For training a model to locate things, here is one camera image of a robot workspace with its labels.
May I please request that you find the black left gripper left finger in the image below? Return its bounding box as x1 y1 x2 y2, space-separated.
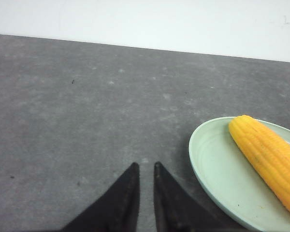
61 162 140 232

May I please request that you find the yellow corn cob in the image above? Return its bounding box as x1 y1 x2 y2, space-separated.
228 115 290 212

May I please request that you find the pale green plate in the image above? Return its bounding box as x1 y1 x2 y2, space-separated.
188 116 290 232

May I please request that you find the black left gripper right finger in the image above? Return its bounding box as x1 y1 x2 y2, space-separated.
154 162 222 232

